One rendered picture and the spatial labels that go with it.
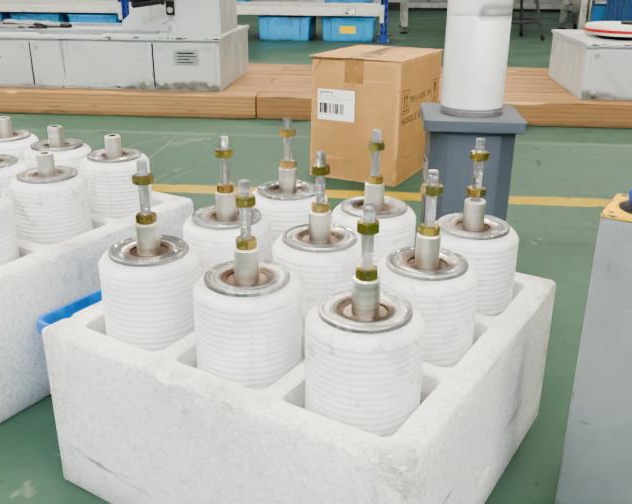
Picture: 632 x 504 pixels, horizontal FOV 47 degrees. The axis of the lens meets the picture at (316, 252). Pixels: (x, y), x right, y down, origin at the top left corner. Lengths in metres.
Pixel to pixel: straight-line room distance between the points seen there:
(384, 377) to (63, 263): 0.51
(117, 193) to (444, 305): 0.55
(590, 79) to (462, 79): 1.61
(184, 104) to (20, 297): 1.79
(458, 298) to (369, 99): 1.16
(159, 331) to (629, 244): 0.42
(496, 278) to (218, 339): 0.30
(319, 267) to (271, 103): 1.90
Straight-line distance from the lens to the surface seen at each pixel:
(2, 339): 0.91
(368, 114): 1.77
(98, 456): 0.77
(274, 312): 0.61
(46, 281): 0.93
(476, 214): 0.76
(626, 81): 2.71
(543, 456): 0.87
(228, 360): 0.62
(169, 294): 0.68
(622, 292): 0.67
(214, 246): 0.76
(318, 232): 0.71
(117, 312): 0.70
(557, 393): 0.99
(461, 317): 0.66
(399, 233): 0.79
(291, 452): 0.58
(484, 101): 1.10
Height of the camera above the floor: 0.51
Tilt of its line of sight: 22 degrees down
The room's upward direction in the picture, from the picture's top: straight up
